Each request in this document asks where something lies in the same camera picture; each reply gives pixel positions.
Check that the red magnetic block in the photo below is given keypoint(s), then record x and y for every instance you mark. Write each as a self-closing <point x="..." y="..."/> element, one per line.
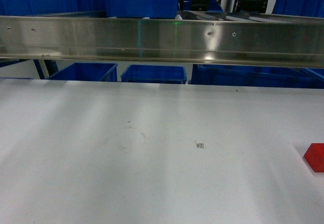
<point x="314" y="157"/>

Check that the blue bin under shelf middle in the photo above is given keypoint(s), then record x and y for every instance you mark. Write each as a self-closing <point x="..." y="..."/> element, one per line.
<point x="154" y="74"/>

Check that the blue bin under shelf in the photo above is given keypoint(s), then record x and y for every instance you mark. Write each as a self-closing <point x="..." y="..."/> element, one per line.
<point x="95" y="72"/>
<point x="154" y="74"/>
<point x="252" y="76"/>

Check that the blue bin under shelf right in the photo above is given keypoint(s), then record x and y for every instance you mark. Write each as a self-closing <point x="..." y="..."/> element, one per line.
<point x="252" y="76"/>

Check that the blue bin under shelf left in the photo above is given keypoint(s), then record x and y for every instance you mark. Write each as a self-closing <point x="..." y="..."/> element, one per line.
<point x="95" y="72"/>

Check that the small QR code sticker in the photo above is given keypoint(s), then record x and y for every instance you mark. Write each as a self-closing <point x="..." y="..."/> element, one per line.
<point x="200" y="145"/>

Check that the stainless steel shelf rail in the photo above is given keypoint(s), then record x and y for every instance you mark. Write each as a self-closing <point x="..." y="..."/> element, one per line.
<point x="255" y="40"/>

